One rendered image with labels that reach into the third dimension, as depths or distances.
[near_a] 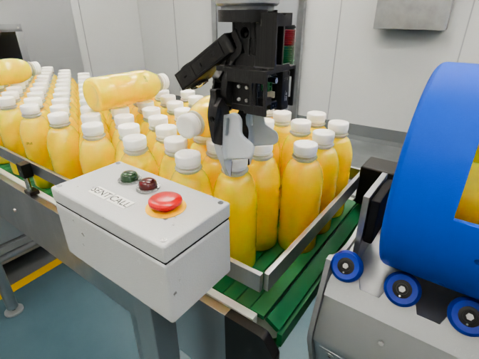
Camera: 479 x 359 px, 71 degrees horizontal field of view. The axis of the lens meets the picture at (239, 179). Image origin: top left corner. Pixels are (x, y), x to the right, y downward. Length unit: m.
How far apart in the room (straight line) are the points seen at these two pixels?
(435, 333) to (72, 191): 0.48
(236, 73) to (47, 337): 1.60
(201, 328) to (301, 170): 0.30
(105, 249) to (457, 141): 0.39
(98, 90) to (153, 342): 0.48
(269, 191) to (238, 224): 0.08
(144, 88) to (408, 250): 0.62
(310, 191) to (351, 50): 3.46
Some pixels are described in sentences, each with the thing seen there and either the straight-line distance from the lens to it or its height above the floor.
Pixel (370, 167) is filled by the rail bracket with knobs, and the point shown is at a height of 1.00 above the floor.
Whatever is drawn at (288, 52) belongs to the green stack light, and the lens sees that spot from 0.95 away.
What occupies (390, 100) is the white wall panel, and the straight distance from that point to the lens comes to 3.94.
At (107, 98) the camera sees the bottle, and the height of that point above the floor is 1.13.
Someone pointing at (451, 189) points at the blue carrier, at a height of 1.13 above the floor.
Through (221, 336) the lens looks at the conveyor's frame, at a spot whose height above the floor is 0.85.
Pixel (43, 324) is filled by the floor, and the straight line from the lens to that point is 1.91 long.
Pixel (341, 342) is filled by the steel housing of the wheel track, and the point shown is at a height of 0.85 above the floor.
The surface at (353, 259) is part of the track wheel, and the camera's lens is 0.51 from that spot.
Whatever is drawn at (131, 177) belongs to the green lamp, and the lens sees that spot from 0.43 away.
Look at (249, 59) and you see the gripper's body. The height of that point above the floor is 1.24.
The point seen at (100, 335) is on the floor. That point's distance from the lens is 1.75.
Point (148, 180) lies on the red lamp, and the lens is 0.41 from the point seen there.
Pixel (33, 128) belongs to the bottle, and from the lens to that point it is 0.90.
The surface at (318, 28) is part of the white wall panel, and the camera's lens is 4.07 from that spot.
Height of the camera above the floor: 1.29
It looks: 27 degrees down
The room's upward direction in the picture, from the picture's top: straight up
